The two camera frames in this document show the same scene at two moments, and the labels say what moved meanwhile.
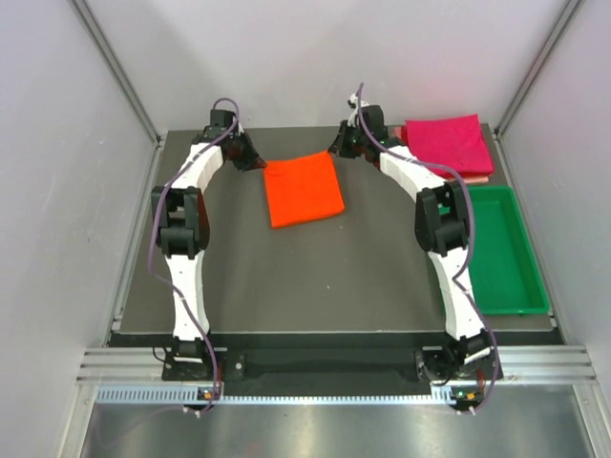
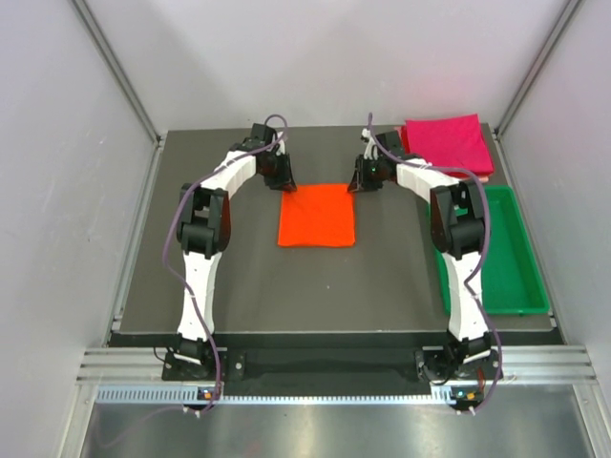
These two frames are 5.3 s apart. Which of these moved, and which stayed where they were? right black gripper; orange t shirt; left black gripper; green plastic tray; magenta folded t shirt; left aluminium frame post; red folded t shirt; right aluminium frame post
Moved: left black gripper; right black gripper; orange t shirt
Stayed: red folded t shirt; left aluminium frame post; right aluminium frame post; green plastic tray; magenta folded t shirt
